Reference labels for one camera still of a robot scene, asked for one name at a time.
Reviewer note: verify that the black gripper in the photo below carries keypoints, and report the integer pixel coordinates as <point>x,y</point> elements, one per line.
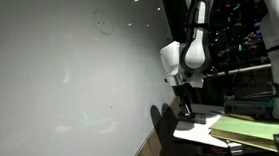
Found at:
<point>185,94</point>

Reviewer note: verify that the black whiteboard duster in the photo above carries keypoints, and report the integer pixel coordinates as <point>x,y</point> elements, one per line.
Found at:
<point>196,118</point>

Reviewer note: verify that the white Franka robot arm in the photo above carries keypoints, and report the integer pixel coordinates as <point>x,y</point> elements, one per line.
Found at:
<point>195,52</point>

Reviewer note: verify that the white paper sheet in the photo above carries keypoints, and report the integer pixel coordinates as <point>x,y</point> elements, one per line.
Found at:
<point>195,132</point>

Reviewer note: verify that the silver metal clip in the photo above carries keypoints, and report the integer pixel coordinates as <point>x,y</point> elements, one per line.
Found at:
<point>235,148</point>

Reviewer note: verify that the green hardcover book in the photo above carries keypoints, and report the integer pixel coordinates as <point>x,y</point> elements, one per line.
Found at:
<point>252,130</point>

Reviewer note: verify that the silver metal bracket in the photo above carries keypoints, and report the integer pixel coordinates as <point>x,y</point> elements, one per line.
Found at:
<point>232,108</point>

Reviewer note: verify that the silver metal rail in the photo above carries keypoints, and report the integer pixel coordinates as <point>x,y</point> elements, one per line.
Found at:
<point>240,70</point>

